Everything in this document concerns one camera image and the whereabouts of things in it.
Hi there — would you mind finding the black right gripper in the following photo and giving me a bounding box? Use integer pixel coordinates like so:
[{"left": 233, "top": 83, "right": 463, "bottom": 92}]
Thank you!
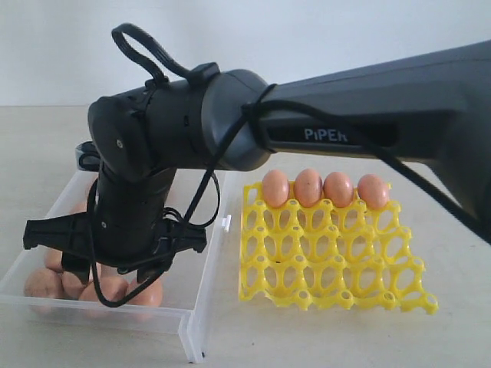
[{"left": 23, "top": 163, "right": 207, "bottom": 285}]

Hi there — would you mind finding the brown egg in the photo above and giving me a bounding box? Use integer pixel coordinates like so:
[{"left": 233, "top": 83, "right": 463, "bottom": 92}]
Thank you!
[
  {"left": 79, "top": 275, "right": 129, "bottom": 319},
  {"left": 324, "top": 172, "right": 354, "bottom": 208},
  {"left": 23, "top": 268, "right": 64, "bottom": 299}
]

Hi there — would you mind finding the brown egg fourth row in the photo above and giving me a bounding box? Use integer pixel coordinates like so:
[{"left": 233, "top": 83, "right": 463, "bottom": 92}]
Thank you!
[
  {"left": 44, "top": 248, "right": 63, "bottom": 273},
  {"left": 61, "top": 271, "right": 93, "bottom": 300}
]

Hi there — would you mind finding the brown egg third row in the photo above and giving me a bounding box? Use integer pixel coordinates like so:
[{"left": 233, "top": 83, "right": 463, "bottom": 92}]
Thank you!
[
  {"left": 71, "top": 202, "right": 87, "bottom": 214},
  {"left": 125, "top": 278, "right": 163, "bottom": 322}
]

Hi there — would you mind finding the brown egg packed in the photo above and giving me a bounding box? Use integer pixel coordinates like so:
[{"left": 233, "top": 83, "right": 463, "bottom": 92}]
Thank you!
[
  {"left": 262, "top": 169, "right": 289, "bottom": 208},
  {"left": 294, "top": 168, "right": 323, "bottom": 208}
]

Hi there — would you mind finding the brown egg second row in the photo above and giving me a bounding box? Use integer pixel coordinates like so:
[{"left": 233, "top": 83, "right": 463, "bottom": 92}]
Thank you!
[{"left": 357, "top": 174, "right": 390, "bottom": 210}]

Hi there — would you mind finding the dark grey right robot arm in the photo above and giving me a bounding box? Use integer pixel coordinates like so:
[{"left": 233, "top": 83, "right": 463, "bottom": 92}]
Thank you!
[{"left": 23, "top": 32, "right": 490, "bottom": 279}]

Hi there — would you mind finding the clear plastic tray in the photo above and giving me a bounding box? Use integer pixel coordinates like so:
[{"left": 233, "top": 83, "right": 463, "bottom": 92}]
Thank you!
[{"left": 0, "top": 168, "right": 242, "bottom": 363}]

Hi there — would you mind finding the yellow plastic egg tray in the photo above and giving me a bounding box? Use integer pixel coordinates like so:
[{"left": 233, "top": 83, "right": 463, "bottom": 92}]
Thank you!
[{"left": 239, "top": 183, "right": 439, "bottom": 314}]

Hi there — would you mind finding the black camera cable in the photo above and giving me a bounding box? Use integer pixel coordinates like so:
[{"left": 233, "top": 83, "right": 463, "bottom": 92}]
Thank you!
[{"left": 86, "top": 22, "right": 491, "bottom": 309}]

